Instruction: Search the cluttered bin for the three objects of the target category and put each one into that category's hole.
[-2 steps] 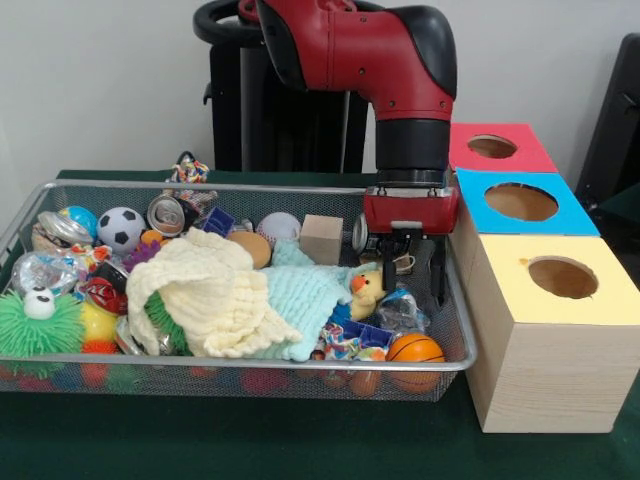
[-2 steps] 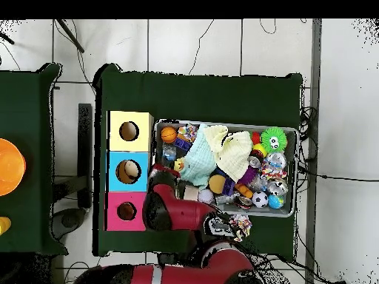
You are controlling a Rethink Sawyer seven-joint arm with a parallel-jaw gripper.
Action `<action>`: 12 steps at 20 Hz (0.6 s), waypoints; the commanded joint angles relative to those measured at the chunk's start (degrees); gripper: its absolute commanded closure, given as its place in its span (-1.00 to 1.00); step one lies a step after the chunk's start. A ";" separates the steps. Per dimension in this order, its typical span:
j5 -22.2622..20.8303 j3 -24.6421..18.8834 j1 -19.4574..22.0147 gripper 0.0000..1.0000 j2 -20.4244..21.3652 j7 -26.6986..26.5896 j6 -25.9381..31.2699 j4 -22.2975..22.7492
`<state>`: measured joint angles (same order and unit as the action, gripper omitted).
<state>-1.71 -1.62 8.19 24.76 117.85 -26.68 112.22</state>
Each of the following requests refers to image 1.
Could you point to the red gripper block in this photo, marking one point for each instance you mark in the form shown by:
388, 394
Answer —
410, 210

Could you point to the small yellow duck plush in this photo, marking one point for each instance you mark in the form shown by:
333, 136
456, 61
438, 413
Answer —
365, 295

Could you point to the crushed black drink can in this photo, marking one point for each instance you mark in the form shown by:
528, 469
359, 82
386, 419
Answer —
367, 235

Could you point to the mint green cloth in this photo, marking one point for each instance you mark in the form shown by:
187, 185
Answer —
300, 295

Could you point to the cream yellow cloth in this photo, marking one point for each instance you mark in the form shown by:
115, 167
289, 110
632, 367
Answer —
210, 300

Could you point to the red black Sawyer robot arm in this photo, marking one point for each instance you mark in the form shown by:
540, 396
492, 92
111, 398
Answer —
360, 50

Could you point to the shallow metal mesh bin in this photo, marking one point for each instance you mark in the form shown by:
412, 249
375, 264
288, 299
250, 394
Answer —
425, 320

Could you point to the wooden box with three holes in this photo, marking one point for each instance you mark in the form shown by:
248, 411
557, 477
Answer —
550, 380

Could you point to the crushed clear water bottle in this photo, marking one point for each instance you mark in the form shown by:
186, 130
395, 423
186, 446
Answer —
400, 312

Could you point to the orange toy basketball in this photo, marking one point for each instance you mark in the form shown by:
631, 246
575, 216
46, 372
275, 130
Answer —
415, 348

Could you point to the plain wooden cube block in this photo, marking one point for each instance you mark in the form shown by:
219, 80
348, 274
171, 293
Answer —
321, 242

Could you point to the white toy baseball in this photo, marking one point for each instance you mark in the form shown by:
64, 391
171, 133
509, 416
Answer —
278, 227

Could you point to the dark green table cloth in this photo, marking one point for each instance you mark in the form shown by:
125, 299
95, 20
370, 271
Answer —
620, 215
250, 440

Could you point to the black upright panel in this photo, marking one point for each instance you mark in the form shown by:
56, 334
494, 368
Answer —
615, 125

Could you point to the small toy soccer ball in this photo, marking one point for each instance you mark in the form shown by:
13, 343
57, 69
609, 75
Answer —
121, 230

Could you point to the green spiky ball with eyes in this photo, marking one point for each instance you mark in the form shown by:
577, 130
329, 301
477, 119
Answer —
45, 335

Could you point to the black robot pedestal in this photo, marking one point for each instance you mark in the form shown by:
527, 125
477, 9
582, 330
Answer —
235, 125

